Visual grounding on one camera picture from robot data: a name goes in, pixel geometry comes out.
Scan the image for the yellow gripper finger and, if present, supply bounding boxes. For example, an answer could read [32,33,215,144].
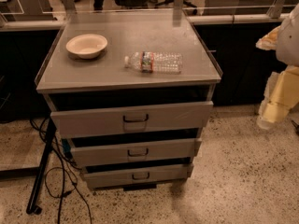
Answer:
[257,66,299,130]

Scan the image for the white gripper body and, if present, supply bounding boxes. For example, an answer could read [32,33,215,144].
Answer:
[256,26,279,50]

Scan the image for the grey bottom drawer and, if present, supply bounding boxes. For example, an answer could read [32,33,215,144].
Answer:
[83,163,193,189]

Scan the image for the grey drawer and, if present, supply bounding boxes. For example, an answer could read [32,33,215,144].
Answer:
[83,163,193,189]
[51,102,213,138]
[71,138,202,167]

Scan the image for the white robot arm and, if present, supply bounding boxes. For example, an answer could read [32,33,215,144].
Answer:
[256,4,299,130]

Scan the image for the grey drawer cabinet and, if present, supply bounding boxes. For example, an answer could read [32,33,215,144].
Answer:
[36,10,221,178]

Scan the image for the grey top drawer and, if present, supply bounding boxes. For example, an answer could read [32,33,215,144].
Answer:
[51,102,213,138]

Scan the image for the grey middle drawer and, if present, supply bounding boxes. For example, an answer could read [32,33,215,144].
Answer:
[71,138,202,167]

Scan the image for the clear plastic water bottle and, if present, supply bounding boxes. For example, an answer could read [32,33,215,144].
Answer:
[124,51,183,74]

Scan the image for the white paper bowl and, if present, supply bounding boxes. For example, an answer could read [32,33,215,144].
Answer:
[65,34,107,60]

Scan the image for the black stand pole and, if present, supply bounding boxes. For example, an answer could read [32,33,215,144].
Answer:
[26,119,56,215]

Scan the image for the black floor cables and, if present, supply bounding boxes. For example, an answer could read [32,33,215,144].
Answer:
[29,117,93,224]

